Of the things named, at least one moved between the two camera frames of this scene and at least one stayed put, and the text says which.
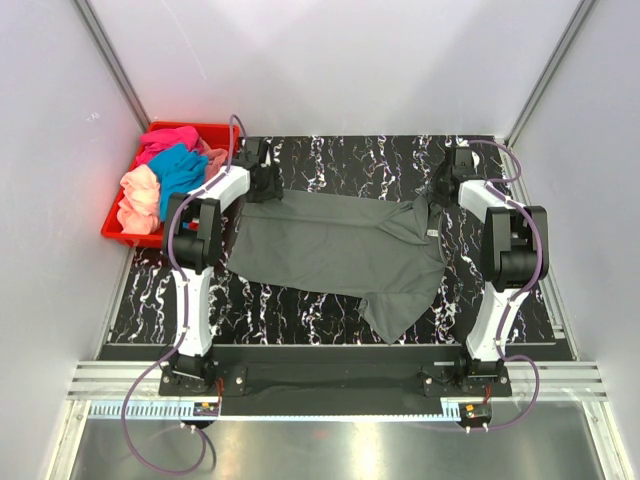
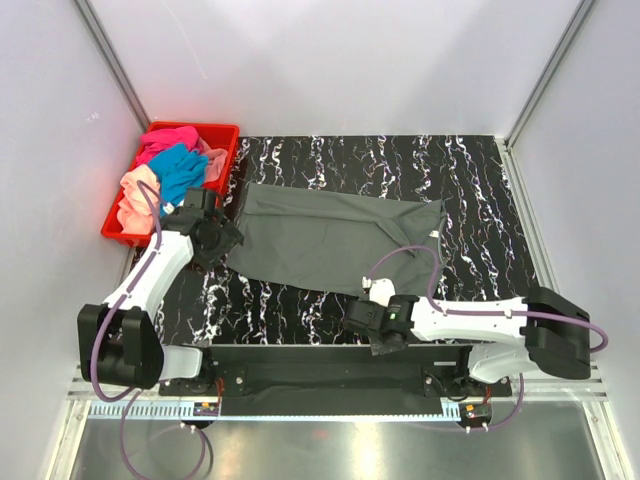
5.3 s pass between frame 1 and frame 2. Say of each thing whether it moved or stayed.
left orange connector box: stayed
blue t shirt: stayed
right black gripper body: moved
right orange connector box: stayed
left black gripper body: moved
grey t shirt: stayed
